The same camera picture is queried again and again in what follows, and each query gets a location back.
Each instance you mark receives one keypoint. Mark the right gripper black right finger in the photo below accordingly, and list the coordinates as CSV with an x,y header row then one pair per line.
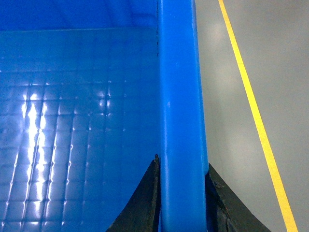
x,y
224,210

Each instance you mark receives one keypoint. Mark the large blue plastic crate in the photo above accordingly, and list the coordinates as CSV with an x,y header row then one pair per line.
x,y
91,91

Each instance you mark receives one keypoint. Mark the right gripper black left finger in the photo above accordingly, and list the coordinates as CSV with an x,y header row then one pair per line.
x,y
142,211

